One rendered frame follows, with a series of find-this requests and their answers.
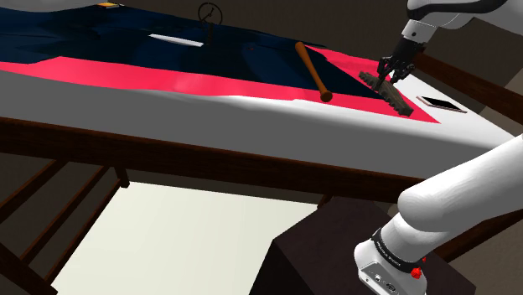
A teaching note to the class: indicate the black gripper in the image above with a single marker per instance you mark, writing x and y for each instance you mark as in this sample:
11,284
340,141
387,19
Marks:
405,53

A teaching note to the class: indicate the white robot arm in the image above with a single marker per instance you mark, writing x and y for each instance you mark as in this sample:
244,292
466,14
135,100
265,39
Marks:
457,196

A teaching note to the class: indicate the dark grey ridged bar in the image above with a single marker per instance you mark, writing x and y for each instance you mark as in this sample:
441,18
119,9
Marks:
394,98

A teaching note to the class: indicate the black phone with pale rim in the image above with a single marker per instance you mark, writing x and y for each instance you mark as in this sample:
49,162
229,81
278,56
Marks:
441,104

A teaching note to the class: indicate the brown wooden baseball bat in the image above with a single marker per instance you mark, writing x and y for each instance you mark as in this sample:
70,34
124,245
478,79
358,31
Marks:
312,69

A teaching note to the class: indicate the dark robot stand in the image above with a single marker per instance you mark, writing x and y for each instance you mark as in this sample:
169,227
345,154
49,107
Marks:
327,249

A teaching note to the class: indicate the flat white bar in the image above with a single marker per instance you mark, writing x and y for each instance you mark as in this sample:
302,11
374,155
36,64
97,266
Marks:
175,40

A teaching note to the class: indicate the red and navy blanket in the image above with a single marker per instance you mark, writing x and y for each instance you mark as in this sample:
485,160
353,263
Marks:
135,73

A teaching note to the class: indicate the small orange flat thing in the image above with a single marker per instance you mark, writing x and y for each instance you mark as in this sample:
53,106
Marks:
108,4

